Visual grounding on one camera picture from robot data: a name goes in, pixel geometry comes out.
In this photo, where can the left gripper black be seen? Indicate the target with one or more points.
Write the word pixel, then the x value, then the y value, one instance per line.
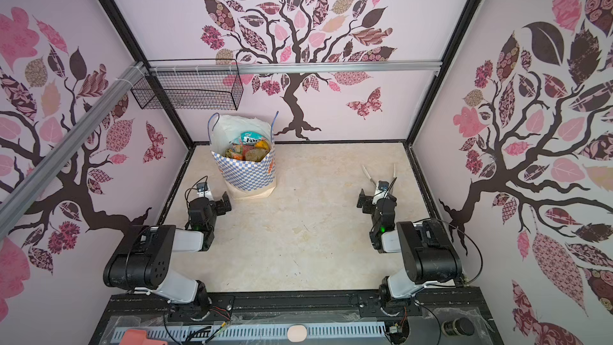
pixel 219 204

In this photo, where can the blue checkered paper bag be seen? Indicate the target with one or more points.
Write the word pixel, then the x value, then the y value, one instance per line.
pixel 245 180

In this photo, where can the yellow snack packet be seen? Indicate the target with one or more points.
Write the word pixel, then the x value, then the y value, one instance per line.
pixel 263 144

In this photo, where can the gold candy bag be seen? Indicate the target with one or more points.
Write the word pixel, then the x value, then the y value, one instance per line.
pixel 253 153

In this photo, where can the teal snack packet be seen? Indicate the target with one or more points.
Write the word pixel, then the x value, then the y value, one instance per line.
pixel 250 138

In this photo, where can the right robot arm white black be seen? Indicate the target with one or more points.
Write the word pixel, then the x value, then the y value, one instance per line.
pixel 428 256

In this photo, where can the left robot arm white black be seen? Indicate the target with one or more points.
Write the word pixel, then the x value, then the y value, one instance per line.
pixel 141 262

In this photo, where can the beige round sticker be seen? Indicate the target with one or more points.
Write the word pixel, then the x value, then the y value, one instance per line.
pixel 297 333

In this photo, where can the black round knob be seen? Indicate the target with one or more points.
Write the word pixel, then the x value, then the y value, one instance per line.
pixel 458 327

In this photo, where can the red object at base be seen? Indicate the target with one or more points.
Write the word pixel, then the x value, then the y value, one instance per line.
pixel 139 337

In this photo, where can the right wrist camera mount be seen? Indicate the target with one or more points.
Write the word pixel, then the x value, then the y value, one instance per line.
pixel 381 191

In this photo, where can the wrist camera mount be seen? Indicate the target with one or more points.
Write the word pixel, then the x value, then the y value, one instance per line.
pixel 381 191
pixel 203 190

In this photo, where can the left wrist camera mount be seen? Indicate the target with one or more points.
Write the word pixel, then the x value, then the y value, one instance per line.
pixel 203 190

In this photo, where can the black wire basket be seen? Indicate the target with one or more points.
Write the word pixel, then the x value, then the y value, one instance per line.
pixel 190 84

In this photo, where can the white slotted cable duct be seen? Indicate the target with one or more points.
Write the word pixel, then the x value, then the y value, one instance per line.
pixel 266 332

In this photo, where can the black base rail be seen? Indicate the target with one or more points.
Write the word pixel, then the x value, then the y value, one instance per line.
pixel 419 323

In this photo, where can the aluminium rail back wall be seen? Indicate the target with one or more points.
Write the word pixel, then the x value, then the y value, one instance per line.
pixel 318 67

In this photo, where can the aluminium rail wall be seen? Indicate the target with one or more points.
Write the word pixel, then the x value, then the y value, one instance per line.
pixel 318 67
pixel 16 204

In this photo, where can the aluminium rail left wall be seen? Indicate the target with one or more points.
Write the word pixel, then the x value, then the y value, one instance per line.
pixel 16 204

